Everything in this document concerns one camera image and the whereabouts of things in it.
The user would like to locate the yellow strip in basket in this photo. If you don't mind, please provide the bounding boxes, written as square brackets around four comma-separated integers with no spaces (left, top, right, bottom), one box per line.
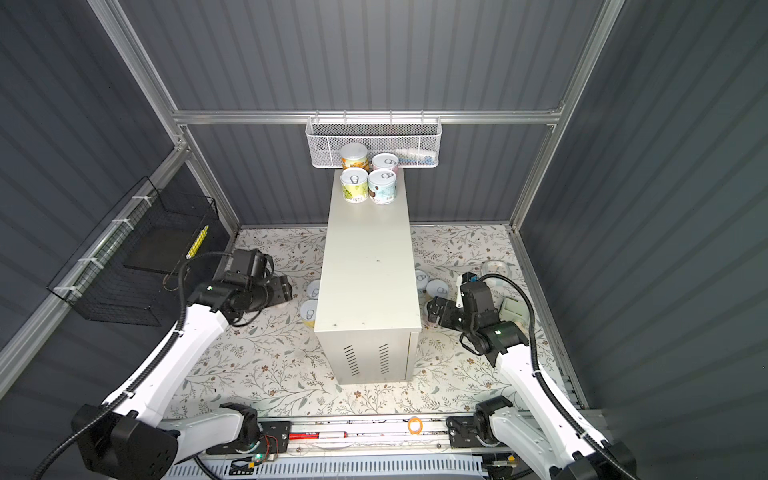
[185,225,209,260]

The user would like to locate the small green white box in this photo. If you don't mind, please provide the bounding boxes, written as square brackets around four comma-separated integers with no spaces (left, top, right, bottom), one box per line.
[499,297,530,330]

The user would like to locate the tubes in white basket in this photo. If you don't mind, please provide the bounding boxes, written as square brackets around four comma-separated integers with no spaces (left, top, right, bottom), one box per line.
[395,148,437,166]

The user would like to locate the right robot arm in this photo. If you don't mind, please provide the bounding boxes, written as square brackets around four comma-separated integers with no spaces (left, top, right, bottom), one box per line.
[426,273,637,479]

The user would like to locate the red white marker pen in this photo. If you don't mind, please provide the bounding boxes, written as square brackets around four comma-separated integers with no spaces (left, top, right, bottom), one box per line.
[289,431,370,442]

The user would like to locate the round white alarm clock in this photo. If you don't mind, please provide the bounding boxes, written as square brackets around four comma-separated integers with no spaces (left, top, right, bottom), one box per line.
[481,259,512,282]

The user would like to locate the white metal cabinet counter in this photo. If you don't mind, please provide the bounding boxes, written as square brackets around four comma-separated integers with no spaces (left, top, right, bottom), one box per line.
[314,171,422,385]

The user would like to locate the black wire basket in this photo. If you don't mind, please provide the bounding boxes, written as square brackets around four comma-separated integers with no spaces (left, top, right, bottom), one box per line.
[48,170,230,327]

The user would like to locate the pink labelled can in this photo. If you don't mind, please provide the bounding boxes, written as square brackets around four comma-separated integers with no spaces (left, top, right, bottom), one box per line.
[371,152,400,173]

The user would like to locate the yellow orange labelled can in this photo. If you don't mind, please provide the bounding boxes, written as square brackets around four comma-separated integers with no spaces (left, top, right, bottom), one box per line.
[339,142,371,172]

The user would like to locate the white wire mesh basket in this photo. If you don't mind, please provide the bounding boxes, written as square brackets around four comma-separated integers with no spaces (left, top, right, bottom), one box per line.
[305,118,443,169]

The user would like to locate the green labelled can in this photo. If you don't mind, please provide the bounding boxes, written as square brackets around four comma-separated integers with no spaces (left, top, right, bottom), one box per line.
[340,167,369,204]

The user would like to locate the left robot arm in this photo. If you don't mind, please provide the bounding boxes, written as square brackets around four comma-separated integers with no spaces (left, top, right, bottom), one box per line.
[31,249,293,479]

